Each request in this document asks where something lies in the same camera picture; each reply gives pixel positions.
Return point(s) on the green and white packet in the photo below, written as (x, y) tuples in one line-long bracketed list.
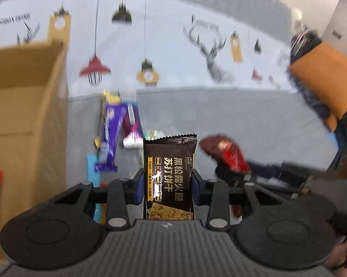
[(152, 134)]

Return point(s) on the grey sofa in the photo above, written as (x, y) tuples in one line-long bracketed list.
[(248, 121)]

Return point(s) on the red snack packet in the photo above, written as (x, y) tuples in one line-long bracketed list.
[(228, 151)]

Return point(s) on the purple snack packet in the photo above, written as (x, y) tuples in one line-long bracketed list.
[(111, 134)]

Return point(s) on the orange pillow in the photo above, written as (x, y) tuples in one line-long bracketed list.
[(325, 78)]

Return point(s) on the printed cloth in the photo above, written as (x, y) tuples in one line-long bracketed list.
[(150, 43)]

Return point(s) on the yellow snack packet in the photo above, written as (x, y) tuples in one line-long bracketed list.
[(111, 96)]

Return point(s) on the light blue packet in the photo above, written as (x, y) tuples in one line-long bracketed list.
[(93, 173)]

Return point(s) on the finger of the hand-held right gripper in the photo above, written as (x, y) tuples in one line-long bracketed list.
[(260, 183), (273, 168)]

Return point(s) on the cardboard box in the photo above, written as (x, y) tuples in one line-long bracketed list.
[(20, 115)]

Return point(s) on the wall switch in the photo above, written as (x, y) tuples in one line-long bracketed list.
[(337, 34)]

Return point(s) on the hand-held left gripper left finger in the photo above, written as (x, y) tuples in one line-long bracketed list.
[(139, 189)]

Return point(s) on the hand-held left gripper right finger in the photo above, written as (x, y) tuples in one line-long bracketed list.
[(194, 189)]

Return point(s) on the black cracker packet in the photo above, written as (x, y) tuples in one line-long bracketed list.
[(169, 176)]

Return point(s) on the magenta and white packet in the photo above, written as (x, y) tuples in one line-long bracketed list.
[(132, 127)]

